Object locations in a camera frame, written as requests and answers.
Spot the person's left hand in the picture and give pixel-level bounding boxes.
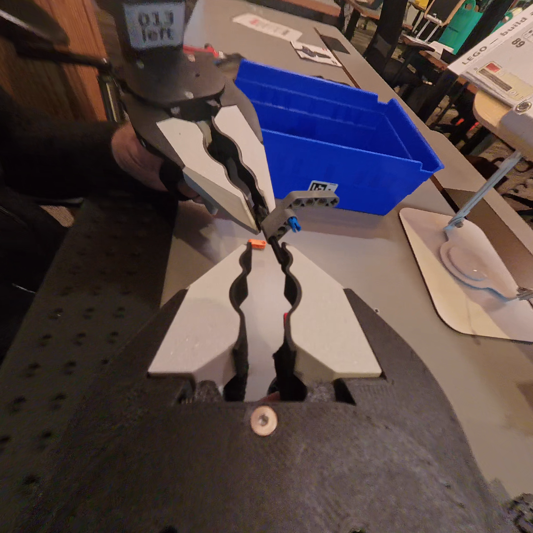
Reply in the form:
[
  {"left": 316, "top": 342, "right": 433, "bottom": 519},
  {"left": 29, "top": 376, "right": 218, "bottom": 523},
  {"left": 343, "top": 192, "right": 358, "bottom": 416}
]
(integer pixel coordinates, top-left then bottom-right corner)
[{"left": 111, "top": 124, "right": 205, "bottom": 205}]

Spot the black toy axle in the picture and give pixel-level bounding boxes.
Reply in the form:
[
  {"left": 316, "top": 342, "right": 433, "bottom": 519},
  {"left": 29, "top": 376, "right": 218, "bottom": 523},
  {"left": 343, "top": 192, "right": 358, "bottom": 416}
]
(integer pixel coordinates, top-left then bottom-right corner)
[{"left": 254, "top": 203, "right": 293, "bottom": 268}]

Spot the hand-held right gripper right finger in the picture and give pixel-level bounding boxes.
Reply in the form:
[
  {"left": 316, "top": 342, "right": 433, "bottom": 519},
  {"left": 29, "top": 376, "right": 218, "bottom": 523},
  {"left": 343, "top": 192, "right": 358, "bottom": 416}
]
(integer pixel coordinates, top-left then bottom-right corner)
[{"left": 273, "top": 242, "right": 384, "bottom": 402}]

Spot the black studded mat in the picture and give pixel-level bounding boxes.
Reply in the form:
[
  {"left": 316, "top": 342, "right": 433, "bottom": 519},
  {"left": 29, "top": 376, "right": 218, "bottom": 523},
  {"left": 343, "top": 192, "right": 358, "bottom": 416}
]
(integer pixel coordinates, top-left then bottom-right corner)
[{"left": 0, "top": 196, "right": 188, "bottom": 533}]

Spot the person's left forearm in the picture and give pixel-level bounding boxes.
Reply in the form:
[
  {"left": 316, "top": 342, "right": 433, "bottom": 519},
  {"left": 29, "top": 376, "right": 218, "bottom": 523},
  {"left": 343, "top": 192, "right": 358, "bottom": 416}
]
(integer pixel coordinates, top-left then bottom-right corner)
[{"left": 0, "top": 89, "right": 138, "bottom": 198}]

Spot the blue plastic bin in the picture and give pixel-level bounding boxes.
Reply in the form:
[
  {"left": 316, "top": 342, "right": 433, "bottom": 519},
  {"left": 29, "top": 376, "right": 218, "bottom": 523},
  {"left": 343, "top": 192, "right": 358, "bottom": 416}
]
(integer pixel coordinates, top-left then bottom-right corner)
[{"left": 234, "top": 59, "right": 444, "bottom": 216}]

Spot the red printed paper sheet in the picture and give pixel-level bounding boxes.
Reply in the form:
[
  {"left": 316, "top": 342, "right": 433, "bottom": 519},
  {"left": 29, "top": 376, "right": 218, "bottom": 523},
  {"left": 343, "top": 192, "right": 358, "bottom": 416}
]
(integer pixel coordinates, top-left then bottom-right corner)
[{"left": 232, "top": 12, "right": 303, "bottom": 42}]

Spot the wide wooden pillar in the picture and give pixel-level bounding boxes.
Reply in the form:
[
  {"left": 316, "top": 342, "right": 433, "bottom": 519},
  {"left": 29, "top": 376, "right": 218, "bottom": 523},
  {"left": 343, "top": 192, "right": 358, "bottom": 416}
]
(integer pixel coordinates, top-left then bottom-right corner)
[{"left": 0, "top": 0, "right": 110, "bottom": 122}]

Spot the paper sheet with dark figure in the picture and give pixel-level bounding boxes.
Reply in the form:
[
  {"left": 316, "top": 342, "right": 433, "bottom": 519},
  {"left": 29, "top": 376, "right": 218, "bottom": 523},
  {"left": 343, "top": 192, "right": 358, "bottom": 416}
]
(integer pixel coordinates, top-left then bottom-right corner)
[{"left": 291, "top": 41, "right": 343, "bottom": 67}]

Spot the red handled tool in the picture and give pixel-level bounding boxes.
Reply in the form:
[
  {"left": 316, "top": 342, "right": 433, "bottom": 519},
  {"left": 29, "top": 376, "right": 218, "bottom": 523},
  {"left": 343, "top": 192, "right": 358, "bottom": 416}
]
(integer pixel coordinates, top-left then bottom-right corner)
[{"left": 183, "top": 44, "right": 227, "bottom": 60}]

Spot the grey bent toy beam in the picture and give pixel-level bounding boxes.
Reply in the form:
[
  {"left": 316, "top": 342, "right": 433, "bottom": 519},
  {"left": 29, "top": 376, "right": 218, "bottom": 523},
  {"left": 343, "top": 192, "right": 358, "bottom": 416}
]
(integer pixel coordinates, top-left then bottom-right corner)
[{"left": 260, "top": 189, "right": 340, "bottom": 242}]

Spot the black square pad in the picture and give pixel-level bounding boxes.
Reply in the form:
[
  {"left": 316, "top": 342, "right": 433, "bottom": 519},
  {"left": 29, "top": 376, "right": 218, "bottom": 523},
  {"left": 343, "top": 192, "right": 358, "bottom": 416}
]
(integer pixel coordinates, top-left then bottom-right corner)
[{"left": 318, "top": 34, "right": 351, "bottom": 55}]

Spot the green bag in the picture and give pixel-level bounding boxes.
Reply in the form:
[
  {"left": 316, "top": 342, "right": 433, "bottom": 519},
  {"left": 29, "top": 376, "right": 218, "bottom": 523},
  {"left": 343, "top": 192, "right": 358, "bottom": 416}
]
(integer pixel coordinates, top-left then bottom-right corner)
[{"left": 437, "top": 0, "right": 484, "bottom": 48}]

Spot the white stand base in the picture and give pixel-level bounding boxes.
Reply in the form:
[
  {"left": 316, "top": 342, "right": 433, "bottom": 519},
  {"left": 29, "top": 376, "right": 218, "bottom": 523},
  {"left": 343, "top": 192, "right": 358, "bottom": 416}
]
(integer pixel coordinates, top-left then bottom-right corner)
[{"left": 399, "top": 89, "right": 533, "bottom": 344}]

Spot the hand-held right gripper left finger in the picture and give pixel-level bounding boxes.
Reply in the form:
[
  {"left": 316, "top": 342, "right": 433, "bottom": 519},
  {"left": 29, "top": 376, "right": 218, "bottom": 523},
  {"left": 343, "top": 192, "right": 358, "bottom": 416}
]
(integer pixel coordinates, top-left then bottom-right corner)
[{"left": 148, "top": 242, "right": 255, "bottom": 402}]

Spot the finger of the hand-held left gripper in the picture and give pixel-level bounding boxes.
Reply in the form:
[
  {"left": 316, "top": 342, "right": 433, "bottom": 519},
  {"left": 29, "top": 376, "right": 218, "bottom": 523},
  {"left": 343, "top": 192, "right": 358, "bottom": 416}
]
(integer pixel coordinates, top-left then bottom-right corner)
[
  {"left": 156, "top": 118, "right": 262, "bottom": 235},
  {"left": 212, "top": 103, "right": 277, "bottom": 218}
]

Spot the instruction booklet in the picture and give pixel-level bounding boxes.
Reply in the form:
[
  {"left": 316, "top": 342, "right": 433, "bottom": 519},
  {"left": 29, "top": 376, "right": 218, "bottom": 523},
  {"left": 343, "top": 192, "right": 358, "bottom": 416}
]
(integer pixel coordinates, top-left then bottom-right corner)
[{"left": 447, "top": 10, "right": 533, "bottom": 109}]

